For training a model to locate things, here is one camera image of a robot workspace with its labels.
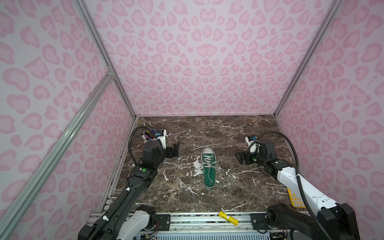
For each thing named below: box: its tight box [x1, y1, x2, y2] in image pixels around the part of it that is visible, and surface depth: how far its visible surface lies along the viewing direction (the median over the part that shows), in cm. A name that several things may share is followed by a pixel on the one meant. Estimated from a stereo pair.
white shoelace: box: [201, 155, 220, 185], surface depth 92 cm
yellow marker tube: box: [218, 210, 239, 226], surface depth 75 cm
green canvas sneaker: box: [201, 146, 216, 189], surface depth 90 cm
